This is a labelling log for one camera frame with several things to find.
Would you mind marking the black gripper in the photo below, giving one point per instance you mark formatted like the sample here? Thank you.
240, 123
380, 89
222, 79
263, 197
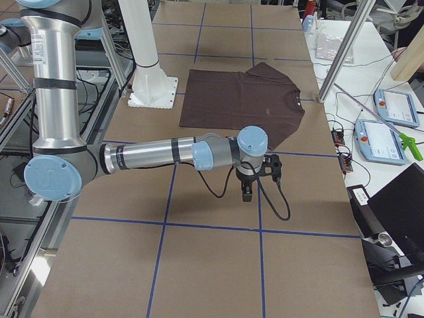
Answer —
244, 182

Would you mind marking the brown t-shirt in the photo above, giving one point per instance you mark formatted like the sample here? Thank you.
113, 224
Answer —
261, 96

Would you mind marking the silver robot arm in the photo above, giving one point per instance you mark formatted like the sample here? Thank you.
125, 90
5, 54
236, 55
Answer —
14, 34
63, 162

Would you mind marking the orange circuit board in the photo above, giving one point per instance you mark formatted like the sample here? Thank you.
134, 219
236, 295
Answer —
338, 137
345, 162

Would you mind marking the near teach pendant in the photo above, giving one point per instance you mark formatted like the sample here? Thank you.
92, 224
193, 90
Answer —
379, 144

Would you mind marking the teach pendant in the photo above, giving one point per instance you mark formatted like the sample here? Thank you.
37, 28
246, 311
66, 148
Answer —
396, 107
379, 144

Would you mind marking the black monitor stand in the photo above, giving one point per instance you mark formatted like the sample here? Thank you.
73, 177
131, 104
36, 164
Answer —
394, 276

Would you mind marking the black laptop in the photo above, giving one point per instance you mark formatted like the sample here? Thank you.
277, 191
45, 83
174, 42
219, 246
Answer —
398, 207

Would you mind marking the silver foil bag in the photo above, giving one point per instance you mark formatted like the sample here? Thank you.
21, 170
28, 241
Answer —
327, 46

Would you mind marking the far teach pendant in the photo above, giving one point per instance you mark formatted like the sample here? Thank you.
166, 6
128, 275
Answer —
396, 107

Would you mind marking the wooden beam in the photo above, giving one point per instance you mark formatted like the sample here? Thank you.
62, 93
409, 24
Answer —
411, 58

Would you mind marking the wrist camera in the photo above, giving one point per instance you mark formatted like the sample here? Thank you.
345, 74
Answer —
271, 166

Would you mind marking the aluminium frame post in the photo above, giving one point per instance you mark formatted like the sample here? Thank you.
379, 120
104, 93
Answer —
354, 28

